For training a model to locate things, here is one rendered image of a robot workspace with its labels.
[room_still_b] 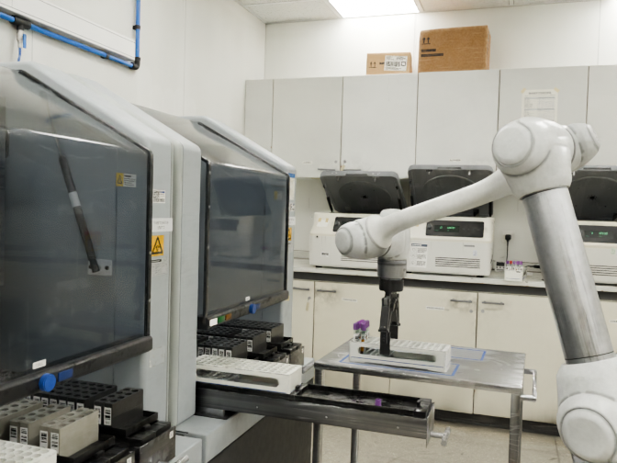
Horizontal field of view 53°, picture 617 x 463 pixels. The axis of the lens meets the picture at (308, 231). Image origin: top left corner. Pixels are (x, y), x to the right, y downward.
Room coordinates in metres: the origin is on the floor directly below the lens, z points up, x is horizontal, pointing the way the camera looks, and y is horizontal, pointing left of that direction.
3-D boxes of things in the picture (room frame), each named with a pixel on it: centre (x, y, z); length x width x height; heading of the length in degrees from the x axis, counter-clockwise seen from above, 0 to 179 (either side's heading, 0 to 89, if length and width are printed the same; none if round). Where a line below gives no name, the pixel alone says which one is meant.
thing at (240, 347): (1.81, 0.20, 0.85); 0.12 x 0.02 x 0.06; 162
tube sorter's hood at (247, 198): (1.96, 0.40, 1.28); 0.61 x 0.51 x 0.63; 161
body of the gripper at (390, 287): (1.89, -0.26, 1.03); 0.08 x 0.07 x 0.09; 159
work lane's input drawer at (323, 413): (1.58, -0.01, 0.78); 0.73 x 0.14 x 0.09; 71
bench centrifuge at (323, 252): (4.20, -0.37, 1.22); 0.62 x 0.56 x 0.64; 160
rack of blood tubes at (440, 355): (1.87, -0.29, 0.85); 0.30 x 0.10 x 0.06; 69
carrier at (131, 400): (1.29, 0.38, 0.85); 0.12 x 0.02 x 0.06; 162
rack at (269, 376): (1.64, 0.16, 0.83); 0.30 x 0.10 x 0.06; 71
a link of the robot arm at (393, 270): (1.89, -0.26, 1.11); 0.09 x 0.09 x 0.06
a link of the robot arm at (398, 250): (1.88, -0.25, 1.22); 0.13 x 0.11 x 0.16; 136
